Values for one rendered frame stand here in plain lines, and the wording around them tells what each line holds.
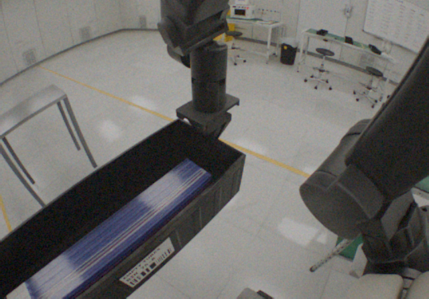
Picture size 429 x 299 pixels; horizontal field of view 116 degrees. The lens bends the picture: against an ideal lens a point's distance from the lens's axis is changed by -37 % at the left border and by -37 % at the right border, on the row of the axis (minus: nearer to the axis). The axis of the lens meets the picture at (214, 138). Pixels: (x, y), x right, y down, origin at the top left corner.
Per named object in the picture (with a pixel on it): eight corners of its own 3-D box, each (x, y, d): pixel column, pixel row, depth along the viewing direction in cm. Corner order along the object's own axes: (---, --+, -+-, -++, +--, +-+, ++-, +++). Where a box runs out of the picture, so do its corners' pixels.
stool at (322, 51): (306, 76, 354) (312, 44, 314) (332, 84, 332) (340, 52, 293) (301, 85, 322) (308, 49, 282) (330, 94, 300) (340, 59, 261)
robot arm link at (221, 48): (202, 45, 26) (236, 40, 28) (179, 36, 30) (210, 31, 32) (202, 91, 30) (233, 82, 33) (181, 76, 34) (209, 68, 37)
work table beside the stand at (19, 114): (97, 165, 184) (66, 93, 133) (43, 208, 140) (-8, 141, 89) (80, 147, 204) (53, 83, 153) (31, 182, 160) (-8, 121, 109)
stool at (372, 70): (348, 90, 319) (356, 61, 282) (370, 95, 312) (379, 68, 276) (358, 106, 278) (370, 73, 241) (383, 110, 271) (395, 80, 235)
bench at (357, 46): (301, 62, 417) (308, 27, 366) (378, 88, 342) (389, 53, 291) (294, 72, 368) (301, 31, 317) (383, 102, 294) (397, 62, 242)
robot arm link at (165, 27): (163, 23, 22) (220, -6, 23) (137, 16, 29) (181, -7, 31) (196, 94, 31) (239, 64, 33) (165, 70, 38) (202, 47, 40)
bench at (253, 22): (222, 45, 502) (222, 14, 451) (279, 56, 440) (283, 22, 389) (205, 51, 454) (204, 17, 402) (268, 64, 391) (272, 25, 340)
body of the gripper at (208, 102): (175, 118, 36) (170, 79, 31) (213, 96, 42) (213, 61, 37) (203, 134, 33) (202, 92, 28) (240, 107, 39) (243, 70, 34)
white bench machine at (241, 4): (236, 16, 419) (236, -3, 390) (255, 18, 404) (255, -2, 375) (229, 18, 394) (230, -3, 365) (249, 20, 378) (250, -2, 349)
